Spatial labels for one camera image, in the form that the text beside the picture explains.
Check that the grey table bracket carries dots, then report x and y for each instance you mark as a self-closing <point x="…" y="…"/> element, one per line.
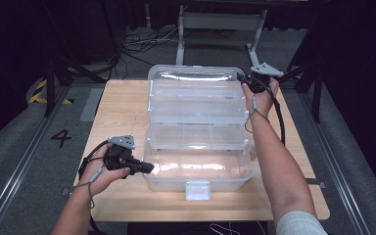
<point x="67" y="191"/>
<point x="316" y="183"/>

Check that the white sleeve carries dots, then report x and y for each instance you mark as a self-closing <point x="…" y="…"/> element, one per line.
<point x="302" y="225"/>

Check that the person's right hand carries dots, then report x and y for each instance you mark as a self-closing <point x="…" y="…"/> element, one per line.
<point x="262" y="101"/>

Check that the yellow black hazard tape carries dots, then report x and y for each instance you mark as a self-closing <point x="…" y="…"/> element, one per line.
<point x="38" y="94"/>

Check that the black metal stand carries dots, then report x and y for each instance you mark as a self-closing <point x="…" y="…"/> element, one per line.
<point x="50" y="81"/>
<point x="316" y="94"/>

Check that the grey metal stand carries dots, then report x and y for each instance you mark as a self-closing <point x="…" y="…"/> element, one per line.
<point x="220" y="21"/>

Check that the clear plastic storage box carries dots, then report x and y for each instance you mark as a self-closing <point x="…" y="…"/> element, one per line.
<point x="196" y="104"/>

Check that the aluminium floor rail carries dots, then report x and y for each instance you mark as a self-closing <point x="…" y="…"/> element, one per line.
<point x="336" y="166"/>
<point x="23" y="166"/>

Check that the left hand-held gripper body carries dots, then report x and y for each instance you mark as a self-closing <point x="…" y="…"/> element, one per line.
<point x="119" y="158"/>

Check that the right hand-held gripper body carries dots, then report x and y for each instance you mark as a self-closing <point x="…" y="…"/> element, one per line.
<point x="258" y="81"/>

